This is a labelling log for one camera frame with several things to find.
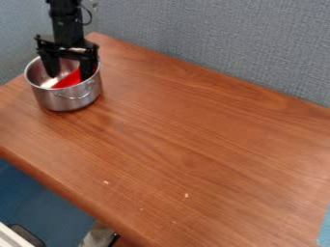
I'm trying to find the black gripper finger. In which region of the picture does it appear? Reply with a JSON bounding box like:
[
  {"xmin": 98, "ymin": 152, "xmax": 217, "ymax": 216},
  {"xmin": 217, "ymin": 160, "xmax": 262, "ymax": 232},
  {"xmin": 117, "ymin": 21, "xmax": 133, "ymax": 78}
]
[
  {"xmin": 41, "ymin": 52, "xmax": 61, "ymax": 78},
  {"xmin": 81, "ymin": 59, "xmax": 98, "ymax": 80}
]

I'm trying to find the red rectangular block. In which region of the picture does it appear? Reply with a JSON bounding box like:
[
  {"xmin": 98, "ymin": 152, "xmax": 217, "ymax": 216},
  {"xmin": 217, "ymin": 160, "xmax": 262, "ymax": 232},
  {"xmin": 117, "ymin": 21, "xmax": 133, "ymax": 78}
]
[{"xmin": 53, "ymin": 69, "xmax": 89, "ymax": 89}]

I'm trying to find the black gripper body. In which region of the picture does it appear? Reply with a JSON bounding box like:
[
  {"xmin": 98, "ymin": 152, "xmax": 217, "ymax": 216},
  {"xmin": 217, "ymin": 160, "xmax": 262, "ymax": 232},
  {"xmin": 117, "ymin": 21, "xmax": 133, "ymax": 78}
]
[{"xmin": 35, "ymin": 35, "xmax": 99, "ymax": 63}]

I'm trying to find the metal pot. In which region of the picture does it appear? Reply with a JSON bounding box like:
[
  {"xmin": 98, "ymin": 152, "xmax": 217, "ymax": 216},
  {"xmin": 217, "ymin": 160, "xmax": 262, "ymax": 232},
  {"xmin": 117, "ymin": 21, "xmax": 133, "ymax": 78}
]
[{"xmin": 25, "ymin": 57, "xmax": 102, "ymax": 112}]

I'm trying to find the metal table leg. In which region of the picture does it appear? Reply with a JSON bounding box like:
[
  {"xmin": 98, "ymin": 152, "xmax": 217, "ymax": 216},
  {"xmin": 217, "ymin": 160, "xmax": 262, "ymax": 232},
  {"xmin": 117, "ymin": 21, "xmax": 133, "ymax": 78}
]
[{"xmin": 79, "ymin": 222, "xmax": 121, "ymax": 247}]

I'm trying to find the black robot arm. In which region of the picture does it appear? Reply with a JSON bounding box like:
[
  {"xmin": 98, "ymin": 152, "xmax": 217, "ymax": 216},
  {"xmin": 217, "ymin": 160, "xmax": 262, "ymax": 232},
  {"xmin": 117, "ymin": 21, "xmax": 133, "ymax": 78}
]
[{"xmin": 35, "ymin": 0, "xmax": 99, "ymax": 80}]

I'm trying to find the black cable loop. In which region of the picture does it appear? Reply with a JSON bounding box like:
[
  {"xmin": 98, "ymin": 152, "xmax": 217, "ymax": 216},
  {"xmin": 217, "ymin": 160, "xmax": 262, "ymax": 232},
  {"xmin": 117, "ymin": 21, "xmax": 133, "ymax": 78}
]
[{"xmin": 79, "ymin": 3, "xmax": 94, "ymax": 26}]

